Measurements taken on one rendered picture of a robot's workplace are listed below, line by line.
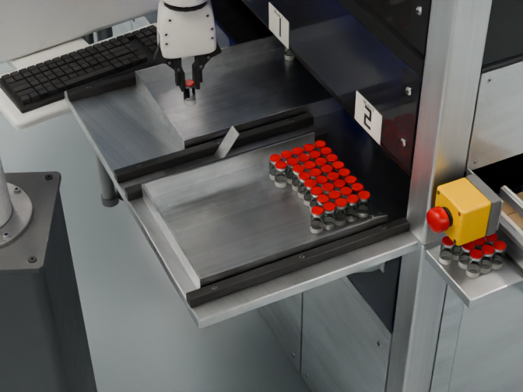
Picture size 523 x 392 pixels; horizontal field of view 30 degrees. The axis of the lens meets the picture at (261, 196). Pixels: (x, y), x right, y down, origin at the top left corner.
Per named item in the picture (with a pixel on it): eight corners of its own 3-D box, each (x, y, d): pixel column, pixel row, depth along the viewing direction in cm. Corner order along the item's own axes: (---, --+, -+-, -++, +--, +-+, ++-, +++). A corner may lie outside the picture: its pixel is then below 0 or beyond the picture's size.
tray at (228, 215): (313, 146, 183) (314, 131, 181) (385, 230, 165) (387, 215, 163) (142, 199, 172) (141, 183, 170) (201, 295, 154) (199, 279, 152)
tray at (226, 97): (285, 45, 210) (285, 31, 208) (344, 108, 193) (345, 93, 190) (136, 85, 199) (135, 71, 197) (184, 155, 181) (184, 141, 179)
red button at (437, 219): (442, 217, 154) (445, 197, 151) (457, 232, 151) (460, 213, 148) (422, 224, 152) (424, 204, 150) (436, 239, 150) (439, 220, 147)
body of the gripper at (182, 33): (208, -18, 173) (209, 39, 180) (152, -11, 170) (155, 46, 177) (219, 0, 167) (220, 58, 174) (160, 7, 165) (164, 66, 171)
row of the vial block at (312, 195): (289, 168, 178) (289, 148, 175) (337, 228, 166) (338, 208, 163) (278, 172, 177) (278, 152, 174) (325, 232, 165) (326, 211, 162)
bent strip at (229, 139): (233, 150, 183) (233, 124, 179) (240, 159, 181) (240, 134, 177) (163, 171, 178) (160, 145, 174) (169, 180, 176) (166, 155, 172)
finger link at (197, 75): (208, 47, 178) (208, 79, 182) (191, 50, 177) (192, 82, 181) (212, 55, 176) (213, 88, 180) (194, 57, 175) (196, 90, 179)
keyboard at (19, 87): (156, 29, 231) (155, 20, 229) (186, 55, 222) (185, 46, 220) (-4, 83, 214) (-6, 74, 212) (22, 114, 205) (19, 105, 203)
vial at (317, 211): (319, 224, 166) (320, 204, 163) (325, 232, 165) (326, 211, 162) (307, 228, 166) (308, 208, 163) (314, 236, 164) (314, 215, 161)
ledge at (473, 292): (492, 232, 168) (493, 224, 166) (540, 280, 159) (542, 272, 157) (423, 257, 163) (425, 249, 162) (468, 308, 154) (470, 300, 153)
